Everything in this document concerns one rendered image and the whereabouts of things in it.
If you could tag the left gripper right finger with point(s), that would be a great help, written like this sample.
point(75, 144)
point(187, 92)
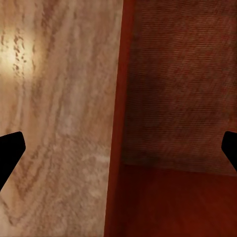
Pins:
point(228, 147)

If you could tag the storage box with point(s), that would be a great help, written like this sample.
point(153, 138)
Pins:
point(152, 201)

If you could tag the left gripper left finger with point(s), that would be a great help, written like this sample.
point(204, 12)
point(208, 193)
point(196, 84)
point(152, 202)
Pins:
point(12, 147)

